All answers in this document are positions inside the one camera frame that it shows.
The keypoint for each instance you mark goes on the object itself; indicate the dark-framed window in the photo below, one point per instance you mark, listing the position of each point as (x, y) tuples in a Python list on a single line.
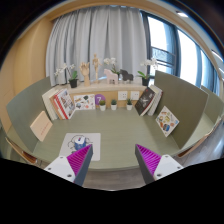
[(158, 33)]

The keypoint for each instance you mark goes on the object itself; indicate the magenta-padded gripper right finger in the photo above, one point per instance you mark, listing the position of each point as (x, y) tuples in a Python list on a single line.
[(148, 159)]

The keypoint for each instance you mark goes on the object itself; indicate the dark horse figure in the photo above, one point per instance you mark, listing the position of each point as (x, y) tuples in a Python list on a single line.
[(126, 76)]

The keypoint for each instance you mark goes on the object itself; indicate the green partition panel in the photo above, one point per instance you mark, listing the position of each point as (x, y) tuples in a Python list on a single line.
[(185, 100), (215, 105), (25, 103)]

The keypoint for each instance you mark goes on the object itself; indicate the white orchid in black pot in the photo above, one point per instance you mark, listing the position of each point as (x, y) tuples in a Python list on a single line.
[(111, 61), (145, 81), (73, 83)]

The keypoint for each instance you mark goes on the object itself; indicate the small plant in white pot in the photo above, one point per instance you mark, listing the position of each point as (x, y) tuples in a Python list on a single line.
[(102, 107), (129, 106), (113, 107)]

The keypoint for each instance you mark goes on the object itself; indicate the white card with small pictures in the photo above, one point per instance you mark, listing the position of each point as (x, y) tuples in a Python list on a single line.
[(84, 102)]

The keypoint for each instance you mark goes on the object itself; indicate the wooden mannequin figure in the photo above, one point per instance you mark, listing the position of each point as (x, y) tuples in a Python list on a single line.
[(96, 65)]

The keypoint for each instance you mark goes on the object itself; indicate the light wooden desk ledge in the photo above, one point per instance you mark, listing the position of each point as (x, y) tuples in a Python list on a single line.
[(100, 87)]

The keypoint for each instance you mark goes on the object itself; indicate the dark book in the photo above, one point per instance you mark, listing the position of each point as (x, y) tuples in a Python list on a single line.
[(144, 101)]

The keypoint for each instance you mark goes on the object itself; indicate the white mouse pad with drawing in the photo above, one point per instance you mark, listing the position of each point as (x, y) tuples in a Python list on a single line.
[(95, 143)]

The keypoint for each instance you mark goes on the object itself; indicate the white wall socket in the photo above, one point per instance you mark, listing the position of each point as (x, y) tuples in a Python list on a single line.
[(135, 95), (122, 95)]

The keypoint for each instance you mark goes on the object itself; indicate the wooden hand model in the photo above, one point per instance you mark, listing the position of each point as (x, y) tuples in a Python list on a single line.
[(85, 70)]

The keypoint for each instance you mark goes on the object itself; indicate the white books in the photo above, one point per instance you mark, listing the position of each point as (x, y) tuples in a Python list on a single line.
[(47, 103)]

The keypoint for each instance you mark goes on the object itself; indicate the red and white magazine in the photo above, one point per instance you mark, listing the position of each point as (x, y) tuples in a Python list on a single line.
[(65, 103)]

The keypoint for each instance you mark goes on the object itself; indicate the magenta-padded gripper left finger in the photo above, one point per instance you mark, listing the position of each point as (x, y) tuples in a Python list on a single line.
[(78, 159)]

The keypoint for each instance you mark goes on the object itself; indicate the pink horse figure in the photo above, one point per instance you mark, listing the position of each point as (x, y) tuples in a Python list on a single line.
[(111, 76)]

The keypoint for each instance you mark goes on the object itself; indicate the beige card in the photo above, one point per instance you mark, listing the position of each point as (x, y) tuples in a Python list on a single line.
[(41, 126)]

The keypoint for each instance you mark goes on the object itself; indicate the white sheet with colourful stickers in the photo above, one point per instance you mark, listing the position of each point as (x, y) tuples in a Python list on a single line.
[(167, 121)]

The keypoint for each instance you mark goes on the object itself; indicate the purple round sign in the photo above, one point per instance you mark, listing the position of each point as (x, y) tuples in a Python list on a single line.
[(99, 98)]

